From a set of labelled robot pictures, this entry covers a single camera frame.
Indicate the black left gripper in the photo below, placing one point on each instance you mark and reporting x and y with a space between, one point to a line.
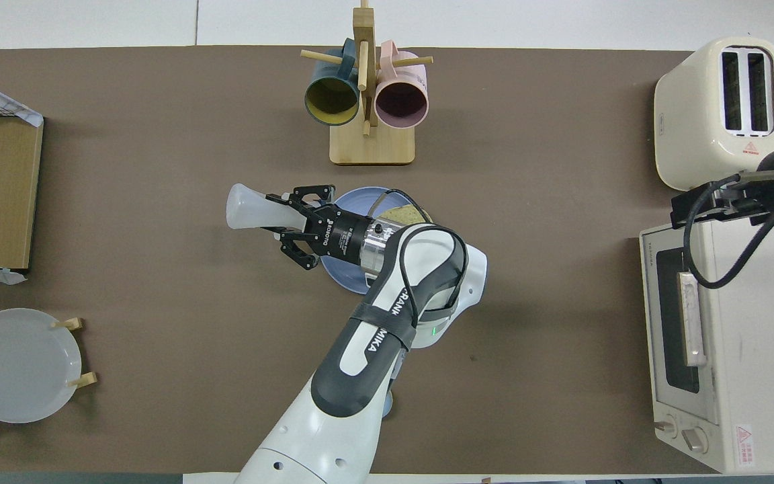
340 235

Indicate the squeeze bottle with navy cap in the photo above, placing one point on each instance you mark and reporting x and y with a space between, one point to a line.
252 208

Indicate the toasted bread slice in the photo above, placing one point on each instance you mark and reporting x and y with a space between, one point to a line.
407 215

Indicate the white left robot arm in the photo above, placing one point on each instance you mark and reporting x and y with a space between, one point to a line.
333 430

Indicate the blue dinner plate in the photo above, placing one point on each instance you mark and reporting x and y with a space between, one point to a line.
347 275

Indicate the wooden plate rack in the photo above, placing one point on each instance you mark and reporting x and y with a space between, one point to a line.
75 324

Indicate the grey plate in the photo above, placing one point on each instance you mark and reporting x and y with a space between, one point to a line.
17 366

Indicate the cream two-slot toaster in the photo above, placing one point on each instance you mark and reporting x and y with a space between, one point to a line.
689 128

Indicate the wooden mug tree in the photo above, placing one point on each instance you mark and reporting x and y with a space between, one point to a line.
372 144

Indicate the dark teal mug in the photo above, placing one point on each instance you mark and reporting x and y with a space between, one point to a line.
331 101

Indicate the pink ribbed mug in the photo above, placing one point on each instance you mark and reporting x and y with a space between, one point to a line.
400 104

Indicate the brown table mat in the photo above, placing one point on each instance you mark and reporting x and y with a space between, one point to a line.
158 269

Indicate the white toaster oven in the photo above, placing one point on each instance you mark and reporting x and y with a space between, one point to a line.
756 376

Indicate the small blue wooden knob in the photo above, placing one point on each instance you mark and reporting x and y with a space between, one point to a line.
388 403

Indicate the wooden shelf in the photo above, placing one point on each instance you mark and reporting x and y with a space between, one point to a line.
1 154

